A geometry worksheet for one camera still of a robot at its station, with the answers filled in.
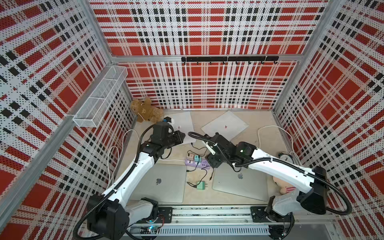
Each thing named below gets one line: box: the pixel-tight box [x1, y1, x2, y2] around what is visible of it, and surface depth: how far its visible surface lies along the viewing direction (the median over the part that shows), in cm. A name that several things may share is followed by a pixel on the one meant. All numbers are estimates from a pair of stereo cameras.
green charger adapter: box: [196, 181, 208, 190], surface depth 83 cm
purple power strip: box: [185, 159, 211, 169], surface depth 92 cm
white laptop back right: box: [201, 111, 249, 141], surface depth 113 cm
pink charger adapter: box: [186, 153, 194, 161], surface depth 89 cm
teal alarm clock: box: [278, 152, 295, 164], surface depth 92 cm
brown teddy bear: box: [130, 97, 165, 123], surface depth 113 cm
